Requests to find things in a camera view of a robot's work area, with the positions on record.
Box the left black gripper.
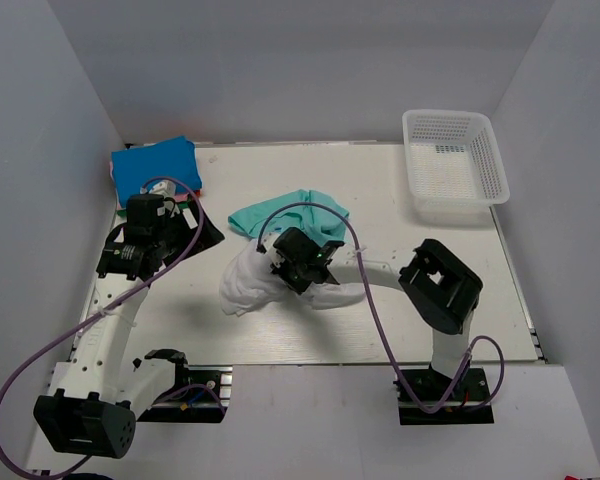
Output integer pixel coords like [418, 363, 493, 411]
[154, 199, 224, 267]

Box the teal t shirt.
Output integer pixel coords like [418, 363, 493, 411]
[228, 189, 349, 245]

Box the white t shirt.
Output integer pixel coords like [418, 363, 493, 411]
[219, 239, 366, 316]

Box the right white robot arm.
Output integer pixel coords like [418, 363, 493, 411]
[259, 227, 483, 399]

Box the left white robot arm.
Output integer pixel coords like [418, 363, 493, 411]
[33, 193, 224, 458]

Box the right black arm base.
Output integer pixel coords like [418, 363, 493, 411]
[394, 367, 494, 426]

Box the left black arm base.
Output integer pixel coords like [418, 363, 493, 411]
[138, 365, 233, 424]

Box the blue folded t shirt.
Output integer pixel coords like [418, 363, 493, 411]
[111, 136, 202, 209]

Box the white plastic basket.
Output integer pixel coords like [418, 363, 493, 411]
[402, 109, 510, 229]

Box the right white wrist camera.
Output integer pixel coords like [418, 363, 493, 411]
[260, 231, 284, 270]

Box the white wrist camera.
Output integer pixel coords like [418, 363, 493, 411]
[260, 231, 284, 270]
[140, 180, 177, 197]

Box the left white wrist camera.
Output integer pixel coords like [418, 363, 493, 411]
[140, 180, 177, 197]

